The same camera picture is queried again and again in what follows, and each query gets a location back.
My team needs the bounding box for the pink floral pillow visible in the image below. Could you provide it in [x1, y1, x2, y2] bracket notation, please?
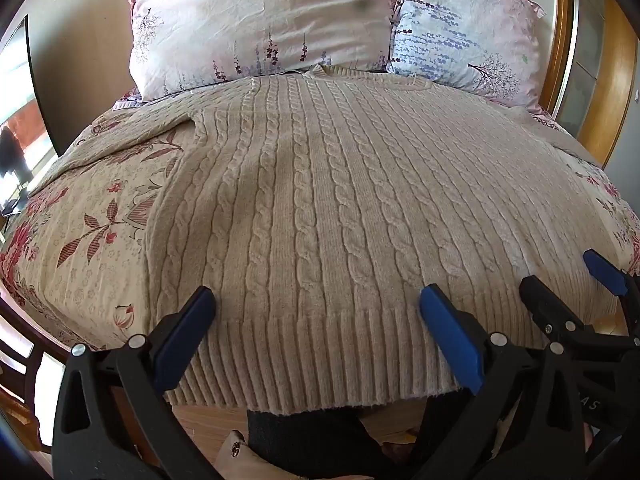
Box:
[124, 0, 404, 104]

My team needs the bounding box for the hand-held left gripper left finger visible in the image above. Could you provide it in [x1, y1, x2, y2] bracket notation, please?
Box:
[52, 286, 236, 480]

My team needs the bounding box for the dark wooden chair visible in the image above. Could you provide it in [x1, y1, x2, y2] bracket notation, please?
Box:
[0, 290, 68, 456]

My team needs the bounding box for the floral bedspread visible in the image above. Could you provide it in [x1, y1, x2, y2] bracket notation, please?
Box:
[0, 85, 640, 357]

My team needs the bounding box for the person's black trouser leg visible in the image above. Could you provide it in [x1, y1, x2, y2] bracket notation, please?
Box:
[246, 407, 387, 480]
[415, 394, 469, 466]

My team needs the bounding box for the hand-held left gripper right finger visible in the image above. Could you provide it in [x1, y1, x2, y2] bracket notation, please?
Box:
[418, 283, 591, 480]

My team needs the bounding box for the tree print pillow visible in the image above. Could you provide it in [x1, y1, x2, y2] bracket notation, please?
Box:
[386, 0, 547, 111]

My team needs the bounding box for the beige cable-knit sweater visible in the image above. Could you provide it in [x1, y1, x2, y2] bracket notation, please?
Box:
[27, 64, 626, 417]

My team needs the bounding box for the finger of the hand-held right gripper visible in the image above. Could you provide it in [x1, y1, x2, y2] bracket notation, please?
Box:
[519, 274, 640, 352]
[582, 248, 640, 332]

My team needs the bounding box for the beige slipper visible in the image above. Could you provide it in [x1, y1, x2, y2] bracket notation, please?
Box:
[214, 430, 252, 480]

